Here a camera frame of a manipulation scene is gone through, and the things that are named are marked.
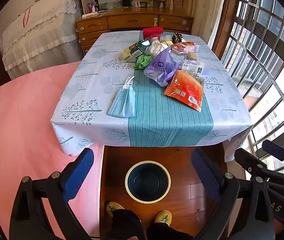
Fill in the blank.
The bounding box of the white lace furniture cover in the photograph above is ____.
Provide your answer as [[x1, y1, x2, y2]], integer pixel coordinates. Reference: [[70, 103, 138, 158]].
[[2, 0, 85, 79]]

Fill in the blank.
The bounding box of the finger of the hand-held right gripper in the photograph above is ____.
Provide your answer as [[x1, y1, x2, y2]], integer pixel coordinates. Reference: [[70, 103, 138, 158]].
[[262, 140, 284, 176], [234, 148, 284, 188]]

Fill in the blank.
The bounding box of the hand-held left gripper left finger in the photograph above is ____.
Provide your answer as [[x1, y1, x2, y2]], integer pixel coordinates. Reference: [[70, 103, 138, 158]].
[[9, 148, 95, 240]]

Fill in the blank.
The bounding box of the person's knit slipper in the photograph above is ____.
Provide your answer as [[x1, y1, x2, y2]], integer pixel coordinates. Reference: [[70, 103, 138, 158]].
[[106, 201, 125, 222], [154, 210, 172, 224]]

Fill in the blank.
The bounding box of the wooden dresser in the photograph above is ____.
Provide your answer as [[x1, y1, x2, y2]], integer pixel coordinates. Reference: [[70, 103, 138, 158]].
[[76, 7, 194, 55]]

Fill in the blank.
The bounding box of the blue face mask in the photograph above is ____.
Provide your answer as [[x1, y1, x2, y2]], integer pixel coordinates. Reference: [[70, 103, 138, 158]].
[[107, 76, 136, 118]]

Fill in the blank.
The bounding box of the white and blue carton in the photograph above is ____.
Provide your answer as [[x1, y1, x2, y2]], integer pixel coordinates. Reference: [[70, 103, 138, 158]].
[[181, 59, 210, 75]]

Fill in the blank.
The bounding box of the white bag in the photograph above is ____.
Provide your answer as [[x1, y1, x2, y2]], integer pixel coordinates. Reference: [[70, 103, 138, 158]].
[[147, 41, 170, 55]]

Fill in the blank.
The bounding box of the person's left knit slipper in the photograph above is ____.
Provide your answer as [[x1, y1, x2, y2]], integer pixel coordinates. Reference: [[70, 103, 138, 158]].
[[106, 201, 125, 222]]

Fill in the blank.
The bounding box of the dark green carton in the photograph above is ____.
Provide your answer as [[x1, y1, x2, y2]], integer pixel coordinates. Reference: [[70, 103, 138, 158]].
[[128, 40, 152, 58]]

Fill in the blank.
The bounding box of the orange snack packet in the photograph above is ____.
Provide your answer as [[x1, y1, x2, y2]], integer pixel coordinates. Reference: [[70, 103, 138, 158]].
[[164, 70, 205, 112]]

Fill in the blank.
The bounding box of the pink bed sheet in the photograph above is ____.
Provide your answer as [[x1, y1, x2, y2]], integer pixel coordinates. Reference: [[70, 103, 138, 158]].
[[0, 60, 105, 240]]

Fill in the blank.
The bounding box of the metal window grille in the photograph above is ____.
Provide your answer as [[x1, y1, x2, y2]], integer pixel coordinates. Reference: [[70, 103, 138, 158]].
[[220, 0, 284, 180]]

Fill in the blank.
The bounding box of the person's right knit slipper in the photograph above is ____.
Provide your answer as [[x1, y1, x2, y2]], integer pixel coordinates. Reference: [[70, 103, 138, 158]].
[[154, 210, 172, 224]]

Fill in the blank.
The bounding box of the clear plastic dome container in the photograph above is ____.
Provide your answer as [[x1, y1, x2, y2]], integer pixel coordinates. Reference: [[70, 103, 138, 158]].
[[144, 34, 164, 44]]

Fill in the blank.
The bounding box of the red and white carton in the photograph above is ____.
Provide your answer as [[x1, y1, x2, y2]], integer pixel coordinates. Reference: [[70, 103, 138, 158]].
[[171, 42, 199, 55]]

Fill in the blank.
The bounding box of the white power strip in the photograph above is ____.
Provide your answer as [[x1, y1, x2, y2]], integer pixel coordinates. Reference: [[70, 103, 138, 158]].
[[82, 11, 107, 18]]

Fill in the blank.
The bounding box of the person's left leg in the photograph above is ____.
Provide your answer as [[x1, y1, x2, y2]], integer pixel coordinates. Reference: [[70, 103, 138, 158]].
[[103, 209, 146, 240]]

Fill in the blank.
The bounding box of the round blue trash bin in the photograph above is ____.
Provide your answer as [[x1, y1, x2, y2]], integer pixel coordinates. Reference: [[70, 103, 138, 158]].
[[125, 160, 171, 204]]

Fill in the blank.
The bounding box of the person's leg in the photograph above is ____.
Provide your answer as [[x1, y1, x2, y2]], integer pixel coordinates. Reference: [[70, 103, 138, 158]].
[[103, 209, 146, 240], [146, 222, 195, 240]]

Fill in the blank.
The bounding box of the blue tree print tablecloth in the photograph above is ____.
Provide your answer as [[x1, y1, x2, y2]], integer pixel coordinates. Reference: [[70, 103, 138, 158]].
[[50, 31, 253, 162]]

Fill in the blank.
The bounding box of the person's right leg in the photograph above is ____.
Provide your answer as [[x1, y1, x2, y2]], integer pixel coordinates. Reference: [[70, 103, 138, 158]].
[[146, 222, 195, 240]]

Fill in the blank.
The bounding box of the red box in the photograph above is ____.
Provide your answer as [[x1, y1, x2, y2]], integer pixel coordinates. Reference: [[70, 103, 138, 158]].
[[143, 26, 164, 38]]

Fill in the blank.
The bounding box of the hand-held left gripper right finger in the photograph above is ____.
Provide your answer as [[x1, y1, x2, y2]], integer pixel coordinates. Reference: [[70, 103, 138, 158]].
[[191, 149, 275, 240]]

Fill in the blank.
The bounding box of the green paper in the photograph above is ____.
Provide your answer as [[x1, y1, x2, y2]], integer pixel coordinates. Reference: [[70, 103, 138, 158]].
[[134, 54, 155, 70]]

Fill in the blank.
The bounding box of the purple plastic bag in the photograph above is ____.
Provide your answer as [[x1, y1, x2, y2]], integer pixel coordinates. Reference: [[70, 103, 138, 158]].
[[143, 47, 182, 87]]

